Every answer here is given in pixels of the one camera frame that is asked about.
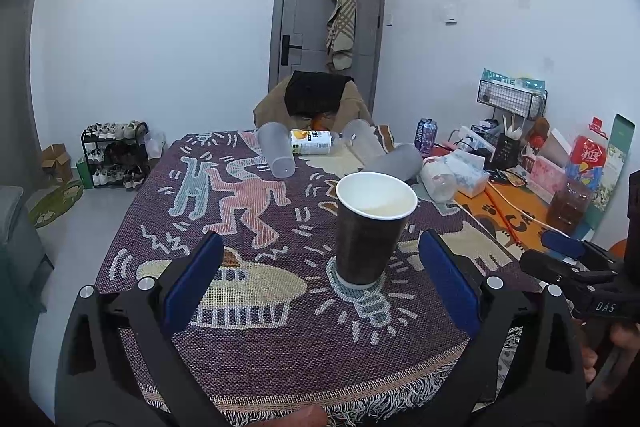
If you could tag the tall green box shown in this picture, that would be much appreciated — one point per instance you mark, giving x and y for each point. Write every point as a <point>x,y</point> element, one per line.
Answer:
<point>615,157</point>

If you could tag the white can yellow label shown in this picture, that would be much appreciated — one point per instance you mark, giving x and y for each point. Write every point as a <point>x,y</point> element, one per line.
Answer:
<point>310,142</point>

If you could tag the pink box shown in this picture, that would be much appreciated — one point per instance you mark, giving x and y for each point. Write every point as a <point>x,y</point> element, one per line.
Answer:
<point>547,179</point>

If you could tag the clear plastic cup right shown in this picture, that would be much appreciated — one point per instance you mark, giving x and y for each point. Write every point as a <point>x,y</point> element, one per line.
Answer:
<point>439,179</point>

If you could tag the grey plastic cup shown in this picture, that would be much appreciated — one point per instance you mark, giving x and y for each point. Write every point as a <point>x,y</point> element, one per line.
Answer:
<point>400,162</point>

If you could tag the black shoe rack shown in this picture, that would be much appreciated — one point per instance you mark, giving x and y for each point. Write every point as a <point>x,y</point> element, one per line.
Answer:
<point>117,154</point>

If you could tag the chair with brown jacket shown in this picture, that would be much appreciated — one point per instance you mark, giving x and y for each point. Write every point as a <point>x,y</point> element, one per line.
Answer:
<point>267,107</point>

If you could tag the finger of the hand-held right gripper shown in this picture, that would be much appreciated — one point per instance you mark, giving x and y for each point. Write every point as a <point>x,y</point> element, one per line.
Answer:
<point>562,243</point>
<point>550,269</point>

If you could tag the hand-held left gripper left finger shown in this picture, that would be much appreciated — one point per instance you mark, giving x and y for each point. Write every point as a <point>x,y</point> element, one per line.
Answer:
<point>195,282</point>

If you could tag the printed figure blanket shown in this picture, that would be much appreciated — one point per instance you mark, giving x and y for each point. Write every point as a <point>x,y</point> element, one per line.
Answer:
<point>280,227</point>

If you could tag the grey door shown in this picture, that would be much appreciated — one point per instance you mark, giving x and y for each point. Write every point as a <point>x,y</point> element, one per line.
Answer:
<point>300,12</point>

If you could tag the person's right hand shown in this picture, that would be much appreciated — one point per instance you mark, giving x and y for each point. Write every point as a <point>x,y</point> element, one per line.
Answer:
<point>625,336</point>

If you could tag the black utensil holder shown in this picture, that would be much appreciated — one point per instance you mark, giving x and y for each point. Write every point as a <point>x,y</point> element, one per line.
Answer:
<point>507,149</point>

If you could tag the plaid scarf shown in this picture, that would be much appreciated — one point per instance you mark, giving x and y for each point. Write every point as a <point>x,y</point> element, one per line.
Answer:
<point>342,14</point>

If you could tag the tissue pack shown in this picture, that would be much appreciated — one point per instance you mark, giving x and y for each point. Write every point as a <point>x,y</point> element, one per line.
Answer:
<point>467,172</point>

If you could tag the cardboard box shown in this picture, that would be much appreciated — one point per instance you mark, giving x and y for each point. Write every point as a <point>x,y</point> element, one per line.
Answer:
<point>56,162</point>

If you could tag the clear brown jar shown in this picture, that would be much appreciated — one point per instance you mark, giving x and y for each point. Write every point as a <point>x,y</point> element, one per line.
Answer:
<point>570,204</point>

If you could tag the black cloth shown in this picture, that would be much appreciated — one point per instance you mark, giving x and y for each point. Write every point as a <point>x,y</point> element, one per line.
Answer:
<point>315,92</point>

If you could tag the white wall switch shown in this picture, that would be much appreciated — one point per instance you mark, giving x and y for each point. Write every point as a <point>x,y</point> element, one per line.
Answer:
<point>451,11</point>

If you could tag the green floor mat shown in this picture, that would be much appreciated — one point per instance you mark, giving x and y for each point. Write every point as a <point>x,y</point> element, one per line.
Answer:
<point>55,203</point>

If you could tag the dark paper cup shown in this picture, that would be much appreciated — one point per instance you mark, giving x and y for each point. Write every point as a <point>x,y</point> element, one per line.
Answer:
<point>367,232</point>

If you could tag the orange paw print mat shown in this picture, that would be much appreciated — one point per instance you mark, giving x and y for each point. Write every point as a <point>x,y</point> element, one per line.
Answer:
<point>510,212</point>

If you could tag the translucent plastic cup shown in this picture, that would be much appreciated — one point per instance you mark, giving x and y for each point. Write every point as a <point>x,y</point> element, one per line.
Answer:
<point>277,149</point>
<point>362,139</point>

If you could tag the grey sofa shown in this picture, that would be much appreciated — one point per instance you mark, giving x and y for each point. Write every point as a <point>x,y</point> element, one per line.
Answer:
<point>20,247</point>

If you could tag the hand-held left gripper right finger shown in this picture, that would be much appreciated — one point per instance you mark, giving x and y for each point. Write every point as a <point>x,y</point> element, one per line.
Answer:
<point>450,282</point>

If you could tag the red packet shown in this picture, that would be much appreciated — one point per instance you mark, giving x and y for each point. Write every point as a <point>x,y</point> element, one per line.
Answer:
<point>587,159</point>

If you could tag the blue drink can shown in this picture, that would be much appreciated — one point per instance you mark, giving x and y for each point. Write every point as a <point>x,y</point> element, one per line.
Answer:
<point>426,136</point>

